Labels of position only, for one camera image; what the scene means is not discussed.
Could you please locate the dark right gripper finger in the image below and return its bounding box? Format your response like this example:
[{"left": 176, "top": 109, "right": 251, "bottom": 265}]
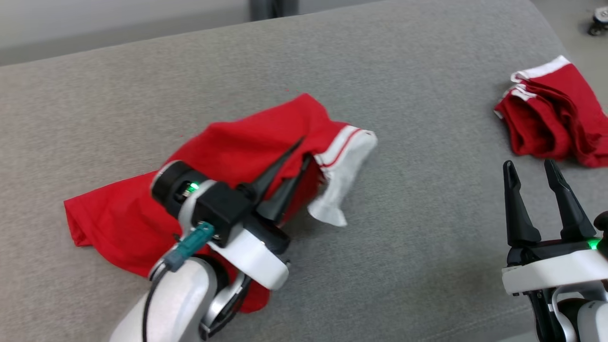
[
  {"left": 502, "top": 160, "right": 542, "bottom": 248},
  {"left": 543, "top": 159, "right": 597, "bottom": 241}
]

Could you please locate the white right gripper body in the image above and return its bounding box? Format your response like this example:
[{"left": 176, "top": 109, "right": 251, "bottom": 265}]
[{"left": 502, "top": 239, "right": 608, "bottom": 304}]

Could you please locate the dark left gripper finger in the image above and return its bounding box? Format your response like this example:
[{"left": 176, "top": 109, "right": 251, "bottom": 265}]
[
  {"left": 264, "top": 154, "right": 314, "bottom": 227},
  {"left": 245, "top": 136, "right": 305, "bottom": 215}
]

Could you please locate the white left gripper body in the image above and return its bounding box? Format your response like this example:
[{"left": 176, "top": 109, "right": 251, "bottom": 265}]
[{"left": 208, "top": 209, "right": 291, "bottom": 291}]

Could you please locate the red basketball jersey white trim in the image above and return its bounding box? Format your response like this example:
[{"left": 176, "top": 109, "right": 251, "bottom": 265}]
[{"left": 64, "top": 93, "right": 379, "bottom": 314}]

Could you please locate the red shorts white stripe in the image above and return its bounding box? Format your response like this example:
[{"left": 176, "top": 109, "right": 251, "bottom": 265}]
[{"left": 494, "top": 55, "right": 608, "bottom": 168}]

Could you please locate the black caster wheel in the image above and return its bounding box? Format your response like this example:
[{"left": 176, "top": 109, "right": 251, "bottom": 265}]
[{"left": 587, "top": 7, "right": 608, "bottom": 37}]

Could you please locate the teal cable connector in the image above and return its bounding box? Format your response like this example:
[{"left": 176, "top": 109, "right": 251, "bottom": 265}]
[{"left": 163, "top": 222, "right": 216, "bottom": 273}]

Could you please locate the thin black cable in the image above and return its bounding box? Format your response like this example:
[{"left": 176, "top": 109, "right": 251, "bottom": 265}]
[{"left": 142, "top": 265, "right": 168, "bottom": 342}]

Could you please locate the grey metal partition post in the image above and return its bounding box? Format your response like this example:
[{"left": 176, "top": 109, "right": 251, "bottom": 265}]
[{"left": 250, "top": 0, "right": 300, "bottom": 22}]

